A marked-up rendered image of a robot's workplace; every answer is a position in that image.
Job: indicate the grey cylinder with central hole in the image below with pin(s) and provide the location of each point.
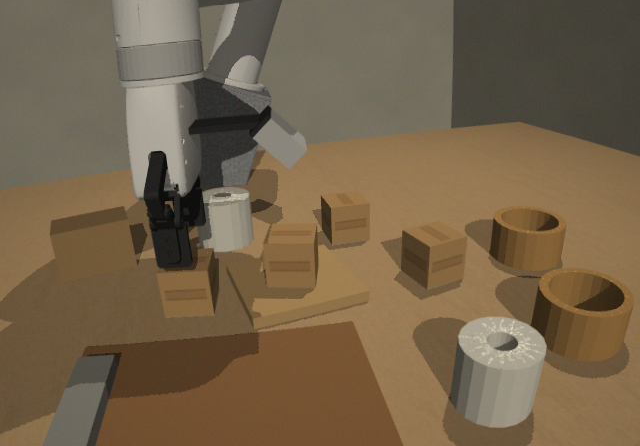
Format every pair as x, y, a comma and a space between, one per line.
497, 388
228, 224

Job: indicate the tan hollow cylinder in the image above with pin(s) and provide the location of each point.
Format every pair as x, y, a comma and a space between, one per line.
525, 245

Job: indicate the brown cardboard carton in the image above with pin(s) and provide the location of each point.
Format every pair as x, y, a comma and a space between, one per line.
92, 244

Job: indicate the brown wooden ring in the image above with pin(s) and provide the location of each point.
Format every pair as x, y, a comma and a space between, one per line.
592, 334

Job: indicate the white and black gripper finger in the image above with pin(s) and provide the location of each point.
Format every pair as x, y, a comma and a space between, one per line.
193, 206
169, 234

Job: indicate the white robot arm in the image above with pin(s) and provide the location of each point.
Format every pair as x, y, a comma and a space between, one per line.
237, 56

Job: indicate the brown cardboard box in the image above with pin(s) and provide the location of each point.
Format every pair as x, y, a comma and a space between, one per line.
345, 217
433, 254
190, 291
291, 255

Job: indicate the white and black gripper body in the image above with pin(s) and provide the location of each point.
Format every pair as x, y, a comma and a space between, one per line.
158, 115

